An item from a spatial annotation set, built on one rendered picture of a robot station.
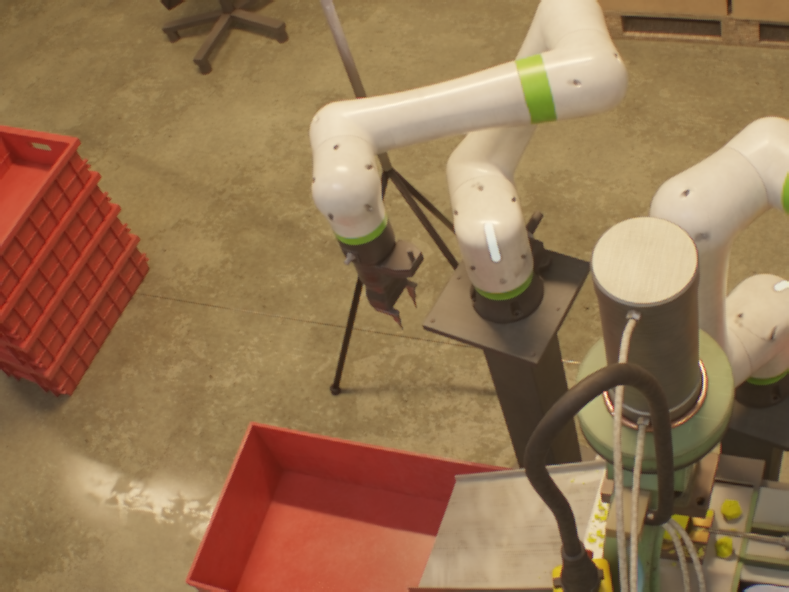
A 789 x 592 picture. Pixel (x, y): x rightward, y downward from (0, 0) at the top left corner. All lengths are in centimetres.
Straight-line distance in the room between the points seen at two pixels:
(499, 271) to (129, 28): 328
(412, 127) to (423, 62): 240
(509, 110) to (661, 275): 67
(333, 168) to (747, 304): 72
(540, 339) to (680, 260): 98
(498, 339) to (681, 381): 90
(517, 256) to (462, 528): 51
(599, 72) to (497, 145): 37
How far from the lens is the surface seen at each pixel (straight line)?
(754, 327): 183
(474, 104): 177
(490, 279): 207
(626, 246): 119
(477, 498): 205
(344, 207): 170
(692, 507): 159
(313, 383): 334
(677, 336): 122
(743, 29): 402
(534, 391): 238
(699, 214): 145
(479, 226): 200
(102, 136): 452
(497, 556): 194
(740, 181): 149
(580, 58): 178
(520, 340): 214
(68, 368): 365
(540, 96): 177
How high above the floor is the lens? 267
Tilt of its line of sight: 51 degrees down
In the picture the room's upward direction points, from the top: 22 degrees counter-clockwise
